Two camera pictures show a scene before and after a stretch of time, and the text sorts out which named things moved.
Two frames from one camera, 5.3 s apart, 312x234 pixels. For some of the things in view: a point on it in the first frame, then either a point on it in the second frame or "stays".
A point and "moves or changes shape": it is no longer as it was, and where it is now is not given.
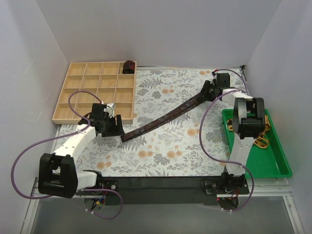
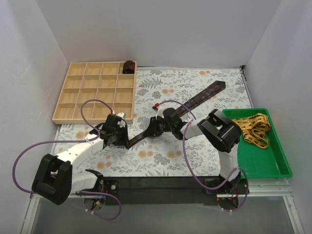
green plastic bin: x=271 y=162 stays
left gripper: x=108 y=126 → x=121 y=137
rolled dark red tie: x=128 y=67 stays
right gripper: x=209 y=88 → x=154 y=127
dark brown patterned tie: x=165 y=117 moves or changes shape
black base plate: x=165 y=191 stays
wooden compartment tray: x=106 y=79 stays
